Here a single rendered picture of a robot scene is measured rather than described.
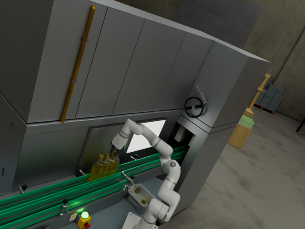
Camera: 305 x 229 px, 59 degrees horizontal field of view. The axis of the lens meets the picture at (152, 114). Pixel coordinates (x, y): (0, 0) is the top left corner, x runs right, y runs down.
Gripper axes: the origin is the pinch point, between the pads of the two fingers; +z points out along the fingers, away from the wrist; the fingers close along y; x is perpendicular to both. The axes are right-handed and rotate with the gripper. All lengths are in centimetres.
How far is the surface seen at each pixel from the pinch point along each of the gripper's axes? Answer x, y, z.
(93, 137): -14.4, -12.0, -4.3
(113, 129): 0.9, -11.7, -13.3
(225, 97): 80, 23, -79
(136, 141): 39.7, -11.4, -5.5
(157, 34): -6, -14, -91
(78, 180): -16.5, -3.5, 27.1
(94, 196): -12.8, 13.2, 29.0
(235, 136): 471, -42, -29
